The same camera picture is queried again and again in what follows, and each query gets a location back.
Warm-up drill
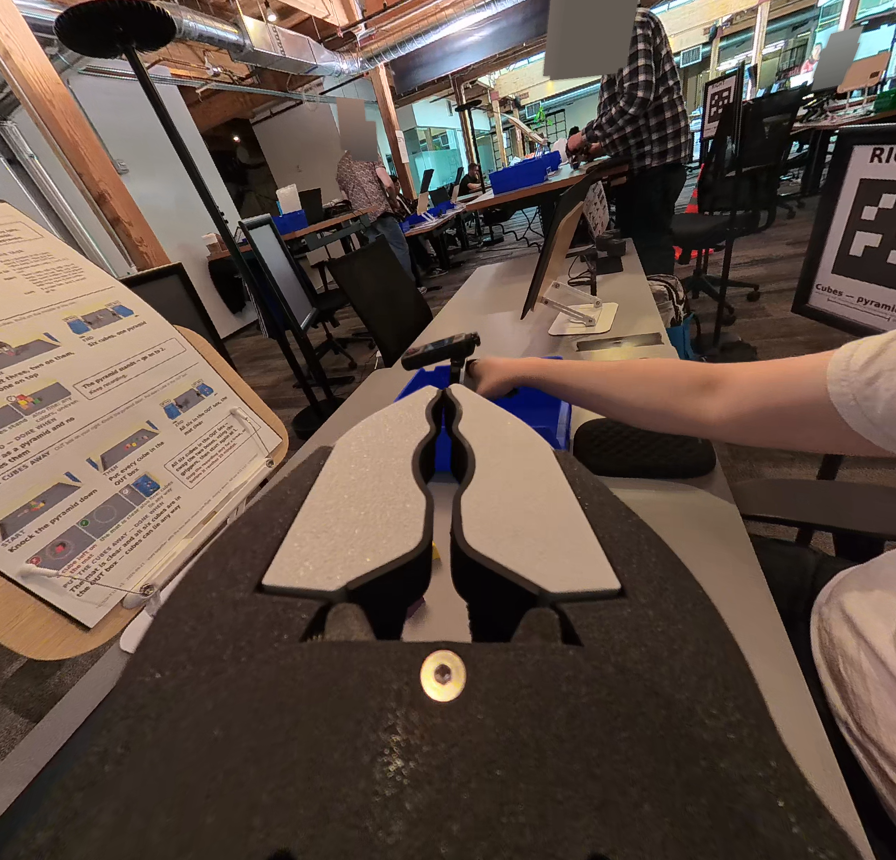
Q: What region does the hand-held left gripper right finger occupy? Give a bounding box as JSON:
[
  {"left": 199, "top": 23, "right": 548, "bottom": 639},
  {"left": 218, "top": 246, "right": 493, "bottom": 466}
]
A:
[{"left": 444, "top": 384, "right": 624, "bottom": 640}]

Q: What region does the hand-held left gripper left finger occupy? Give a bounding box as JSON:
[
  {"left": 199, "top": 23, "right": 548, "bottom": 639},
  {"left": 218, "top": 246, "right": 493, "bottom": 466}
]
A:
[{"left": 260, "top": 386, "right": 448, "bottom": 638}]

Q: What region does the blue plastic bin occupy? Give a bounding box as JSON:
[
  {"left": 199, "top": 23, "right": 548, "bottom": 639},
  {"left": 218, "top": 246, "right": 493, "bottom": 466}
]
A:
[{"left": 395, "top": 356, "right": 573, "bottom": 475}]

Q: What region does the person's right forearm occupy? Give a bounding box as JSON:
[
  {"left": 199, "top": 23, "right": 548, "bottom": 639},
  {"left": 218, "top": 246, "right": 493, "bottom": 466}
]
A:
[{"left": 518, "top": 345, "right": 851, "bottom": 456}]

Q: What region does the person's right hand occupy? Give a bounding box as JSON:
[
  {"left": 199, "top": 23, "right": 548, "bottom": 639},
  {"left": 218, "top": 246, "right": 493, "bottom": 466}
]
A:
[{"left": 465, "top": 355, "right": 524, "bottom": 400}]

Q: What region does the black padded wrist rest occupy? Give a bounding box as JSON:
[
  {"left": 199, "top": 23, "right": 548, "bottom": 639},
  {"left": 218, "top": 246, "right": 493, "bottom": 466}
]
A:
[{"left": 573, "top": 418, "right": 717, "bottom": 481}]

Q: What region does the grey display screen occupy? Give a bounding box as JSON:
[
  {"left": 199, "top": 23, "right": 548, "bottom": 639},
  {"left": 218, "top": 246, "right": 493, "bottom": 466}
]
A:
[{"left": 238, "top": 215, "right": 320, "bottom": 334}]

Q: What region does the blue storage bin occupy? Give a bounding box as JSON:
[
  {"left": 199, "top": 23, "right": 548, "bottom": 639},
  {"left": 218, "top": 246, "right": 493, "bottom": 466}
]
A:
[{"left": 488, "top": 149, "right": 563, "bottom": 196}]

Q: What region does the small black desk box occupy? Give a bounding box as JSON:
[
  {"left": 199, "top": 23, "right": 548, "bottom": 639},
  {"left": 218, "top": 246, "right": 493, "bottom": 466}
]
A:
[{"left": 595, "top": 230, "right": 628, "bottom": 277}]

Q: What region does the thin wooden column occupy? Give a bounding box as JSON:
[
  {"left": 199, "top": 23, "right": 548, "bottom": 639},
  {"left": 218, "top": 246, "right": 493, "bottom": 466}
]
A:
[{"left": 370, "top": 65, "right": 417, "bottom": 199}]

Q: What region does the patterned backpack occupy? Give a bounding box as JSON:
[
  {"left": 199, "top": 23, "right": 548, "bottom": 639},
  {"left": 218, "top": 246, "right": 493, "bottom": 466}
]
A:
[{"left": 647, "top": 274, "right": 694, "bottom": 337}]

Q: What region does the printed instruction sheet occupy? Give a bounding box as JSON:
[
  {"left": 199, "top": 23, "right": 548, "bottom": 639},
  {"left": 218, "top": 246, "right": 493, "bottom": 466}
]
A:
[{"left": 0, "top": 202, "right": 283, "bottom": 629}]

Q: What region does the dark display panel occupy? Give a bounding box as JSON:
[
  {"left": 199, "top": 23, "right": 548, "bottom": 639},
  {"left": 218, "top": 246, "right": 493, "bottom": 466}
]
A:
[{"left": 120, "top": 263, "right": 235, "bottom": 369}]

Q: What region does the person's dark office chair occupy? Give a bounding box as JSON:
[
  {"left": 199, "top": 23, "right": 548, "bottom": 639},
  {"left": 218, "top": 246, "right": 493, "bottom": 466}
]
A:
[{"left": 731, "top": 478, "right": 896, "bottom": 546}]

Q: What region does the orange traffic cone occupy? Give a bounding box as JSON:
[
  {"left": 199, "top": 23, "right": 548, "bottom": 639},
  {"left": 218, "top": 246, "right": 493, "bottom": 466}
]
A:
[{"left": 672, "top": 163, "right": 715, "bottom": 259}]

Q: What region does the person's pale clothing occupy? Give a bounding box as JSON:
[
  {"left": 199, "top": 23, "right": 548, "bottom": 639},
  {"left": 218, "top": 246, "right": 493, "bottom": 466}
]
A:
[{"left": 811, "top": 330, "right": 896, "bottom": 819}]

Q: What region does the small framed marker sign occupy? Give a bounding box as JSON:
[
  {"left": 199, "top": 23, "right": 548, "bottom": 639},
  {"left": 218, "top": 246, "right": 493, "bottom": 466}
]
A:
[{"left": 700, "top": 62, "right": 747, "bottom": 141}]

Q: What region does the black mesh office chair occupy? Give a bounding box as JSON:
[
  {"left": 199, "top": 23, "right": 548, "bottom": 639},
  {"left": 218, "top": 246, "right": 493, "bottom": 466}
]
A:
[{"left": 668, "top": 84, "right": 807, "bottom": 329}]

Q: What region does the large framed marker sign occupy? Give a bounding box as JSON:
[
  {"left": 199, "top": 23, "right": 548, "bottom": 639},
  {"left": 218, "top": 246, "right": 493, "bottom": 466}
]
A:
[{"left": 791, "top": 125, "right": 896, "bottom": 337}]

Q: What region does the wooden support column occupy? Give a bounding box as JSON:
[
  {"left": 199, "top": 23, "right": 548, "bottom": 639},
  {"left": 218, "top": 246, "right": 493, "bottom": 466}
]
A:
[{"left": 0, "top": 0, "right": 171, "bottom": 273}]

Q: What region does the round silver ceiling duct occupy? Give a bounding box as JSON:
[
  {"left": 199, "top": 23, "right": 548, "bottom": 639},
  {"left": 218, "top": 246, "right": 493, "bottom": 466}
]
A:
[{"left": 154, "top": 0, "right": 554, "bottom": 82}]

